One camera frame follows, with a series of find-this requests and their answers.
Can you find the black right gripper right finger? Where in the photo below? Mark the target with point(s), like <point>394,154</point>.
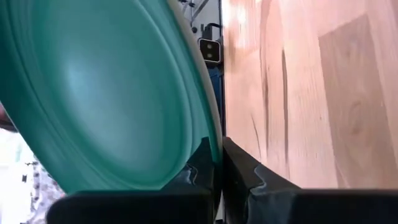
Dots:
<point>295,207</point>

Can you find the green plate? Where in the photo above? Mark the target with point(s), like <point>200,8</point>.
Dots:
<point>93,93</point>

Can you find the black table-level camera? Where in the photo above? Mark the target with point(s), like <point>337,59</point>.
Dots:
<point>210,50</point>

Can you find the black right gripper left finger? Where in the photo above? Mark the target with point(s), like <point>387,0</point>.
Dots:
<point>140,207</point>

